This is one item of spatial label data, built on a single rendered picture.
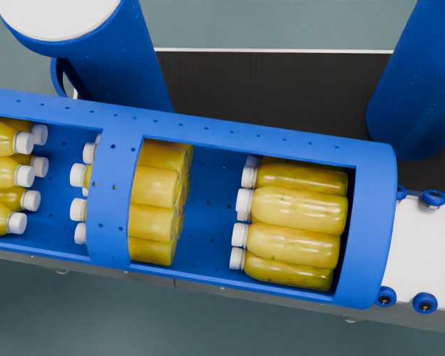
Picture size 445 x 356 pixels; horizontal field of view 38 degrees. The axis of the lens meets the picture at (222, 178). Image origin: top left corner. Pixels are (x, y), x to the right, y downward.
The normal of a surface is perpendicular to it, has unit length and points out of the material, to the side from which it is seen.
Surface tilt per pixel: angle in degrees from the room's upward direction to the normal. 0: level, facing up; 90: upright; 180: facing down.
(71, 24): 0
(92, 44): 90
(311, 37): 0
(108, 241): 51
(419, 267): 0
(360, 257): 33
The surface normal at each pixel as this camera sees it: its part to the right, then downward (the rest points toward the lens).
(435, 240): -0.04, -0.25
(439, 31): -0.83, 0.55
